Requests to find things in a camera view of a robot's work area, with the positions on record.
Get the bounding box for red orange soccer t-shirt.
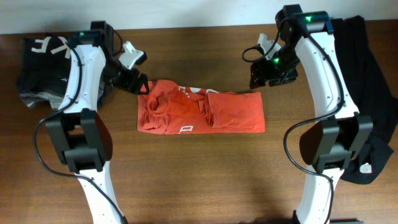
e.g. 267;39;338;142
137;80;266;134

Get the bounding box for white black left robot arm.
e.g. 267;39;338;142
41;29;149;223

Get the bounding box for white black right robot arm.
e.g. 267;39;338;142
249;4;373;224

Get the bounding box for folded black Nike shirt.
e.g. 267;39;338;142
16;35;71;97

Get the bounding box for crumpled black garment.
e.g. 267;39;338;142
331;16;397;185

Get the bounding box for folded grey garment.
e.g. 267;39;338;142
19;90;65;110

